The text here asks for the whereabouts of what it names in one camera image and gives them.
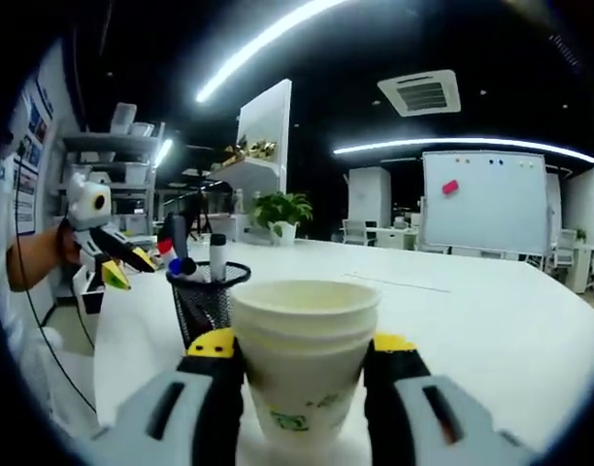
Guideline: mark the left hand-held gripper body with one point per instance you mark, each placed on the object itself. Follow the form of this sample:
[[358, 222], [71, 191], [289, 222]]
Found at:
[[86, 201]]

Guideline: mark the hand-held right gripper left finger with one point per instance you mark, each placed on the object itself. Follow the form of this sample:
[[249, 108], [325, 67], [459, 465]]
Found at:
[[141, 427]]

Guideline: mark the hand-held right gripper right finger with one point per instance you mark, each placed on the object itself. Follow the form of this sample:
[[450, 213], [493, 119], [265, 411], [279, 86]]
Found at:
[[413, 427]]

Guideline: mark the red whiteboard marker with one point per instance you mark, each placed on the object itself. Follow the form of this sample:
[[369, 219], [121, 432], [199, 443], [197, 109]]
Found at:
[[167, 248]]

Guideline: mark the blue whiteboard marker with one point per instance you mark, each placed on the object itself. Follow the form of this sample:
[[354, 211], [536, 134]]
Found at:
[[176, 267]]

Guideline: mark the black mesh pen holder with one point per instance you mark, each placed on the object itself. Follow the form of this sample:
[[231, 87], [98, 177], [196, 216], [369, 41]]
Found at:
[[205, 310]]

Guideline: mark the white paper cup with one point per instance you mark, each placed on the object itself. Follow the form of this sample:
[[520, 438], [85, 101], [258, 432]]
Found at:
[[304, 308], [302, 388]]

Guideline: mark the large standing whiteboard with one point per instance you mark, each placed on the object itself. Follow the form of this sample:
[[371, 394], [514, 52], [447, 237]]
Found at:
[[486, 204]]

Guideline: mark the red whiteboard eraser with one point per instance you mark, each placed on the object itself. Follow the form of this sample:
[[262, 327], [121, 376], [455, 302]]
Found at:
[[450, 187]]

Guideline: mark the person's left hand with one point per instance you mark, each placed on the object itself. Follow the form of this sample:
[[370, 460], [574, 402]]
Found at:
[[68, 245]]

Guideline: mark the white storage box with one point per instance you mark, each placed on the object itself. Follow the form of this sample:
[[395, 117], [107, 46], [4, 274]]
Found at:
[[90, 291]]

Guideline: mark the grey metal shelf rack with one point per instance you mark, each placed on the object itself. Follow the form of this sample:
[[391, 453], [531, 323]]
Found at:
[[112, 160]]

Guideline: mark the shelf light tube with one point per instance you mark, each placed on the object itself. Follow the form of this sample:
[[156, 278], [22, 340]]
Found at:
[[162, 151]]

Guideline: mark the person's white clothing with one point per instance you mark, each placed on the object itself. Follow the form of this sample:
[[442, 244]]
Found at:
[[15, 340]]

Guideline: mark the gold trophies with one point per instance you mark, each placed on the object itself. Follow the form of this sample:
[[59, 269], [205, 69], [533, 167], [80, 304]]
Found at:
[[251, 148]]

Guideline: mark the green potted plant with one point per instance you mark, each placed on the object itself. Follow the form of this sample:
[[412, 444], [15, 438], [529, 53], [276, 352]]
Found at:
[[282, 209]]

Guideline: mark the white curved display shelf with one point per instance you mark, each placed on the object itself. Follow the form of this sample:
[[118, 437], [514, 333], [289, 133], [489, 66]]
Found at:
[[263, 136]]

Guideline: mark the white office chair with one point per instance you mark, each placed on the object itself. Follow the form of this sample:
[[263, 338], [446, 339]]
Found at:
[[566, 252], [357, 233]]

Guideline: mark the curved ceiling light strip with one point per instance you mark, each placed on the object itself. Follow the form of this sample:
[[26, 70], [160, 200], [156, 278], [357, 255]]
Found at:
[[471, 142], [239, 56]]

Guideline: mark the ceiling air conditioner vent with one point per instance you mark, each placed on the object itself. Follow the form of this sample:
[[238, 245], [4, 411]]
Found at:
[[418, 92]]

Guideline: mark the blue white wall poster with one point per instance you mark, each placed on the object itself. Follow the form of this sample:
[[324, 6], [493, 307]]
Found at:
[[32, 160]]

